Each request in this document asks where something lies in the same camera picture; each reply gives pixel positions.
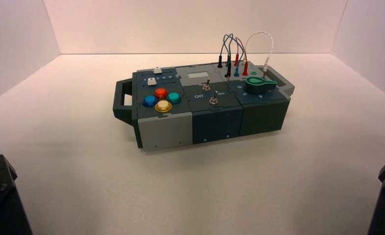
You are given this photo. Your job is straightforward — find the dark modular control box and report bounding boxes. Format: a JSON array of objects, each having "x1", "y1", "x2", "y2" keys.
[{"x1": 113, "y1": 60, "x2": 295, "y2": 152}]

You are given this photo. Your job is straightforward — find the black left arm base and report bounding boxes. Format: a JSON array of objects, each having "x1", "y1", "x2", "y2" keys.
[{"x1": 0, "y1": 154, "x2": 33, "y2": 235}]

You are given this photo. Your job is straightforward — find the teal dome push button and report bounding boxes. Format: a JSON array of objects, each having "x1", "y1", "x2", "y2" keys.
[{"x1": 166, "y1": 92, "x2": 182, "y2": 104}]

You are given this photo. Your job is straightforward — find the yellow dome push button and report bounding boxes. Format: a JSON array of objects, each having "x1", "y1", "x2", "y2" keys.
[{"x1": 154, "y1": 99, "x2": 173, "y2": 114}]

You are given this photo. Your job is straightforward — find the blue dome push button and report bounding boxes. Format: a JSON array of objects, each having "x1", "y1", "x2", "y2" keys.
[{"x1": 142, "y1": 94, "x2": 159, "y2": 108}]

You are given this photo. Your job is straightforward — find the green rotary knob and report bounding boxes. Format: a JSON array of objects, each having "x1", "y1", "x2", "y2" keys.
[{"x1": 243, "y1": 76, "x2": 278, "y2": 95}]

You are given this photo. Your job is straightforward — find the blue plug jumper cable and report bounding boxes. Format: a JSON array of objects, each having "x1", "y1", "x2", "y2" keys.
[{"x1": 225, "y1": 33, "x2": 245, "y2": 77}]

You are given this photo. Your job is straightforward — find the red plug jumper cable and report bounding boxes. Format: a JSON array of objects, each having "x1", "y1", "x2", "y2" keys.
[{"x1": 233, "y1": 36, "x2": 249, "y2": 77}]

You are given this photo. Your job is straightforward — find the white jumper cable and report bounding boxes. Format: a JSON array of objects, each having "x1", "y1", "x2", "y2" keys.
[{"x1": 244, "y1": 31, "x2": 274, "y2": 73}]

